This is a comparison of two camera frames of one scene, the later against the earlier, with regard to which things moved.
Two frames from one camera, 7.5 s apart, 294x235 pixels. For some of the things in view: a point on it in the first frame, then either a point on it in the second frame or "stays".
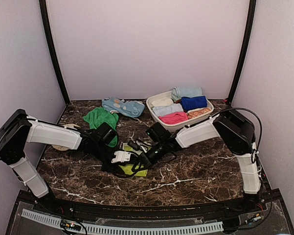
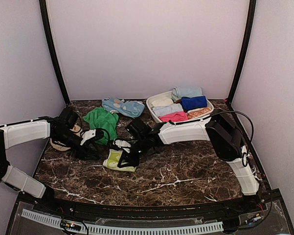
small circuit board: x=71 y=225 stays
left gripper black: x=109 y=168 → x=86 y=150
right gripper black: x=146 y=160 → x=130 y=162
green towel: x=98 y=115 stays
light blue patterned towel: x=130 y=108 stays
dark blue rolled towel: x=188 y=103 stays
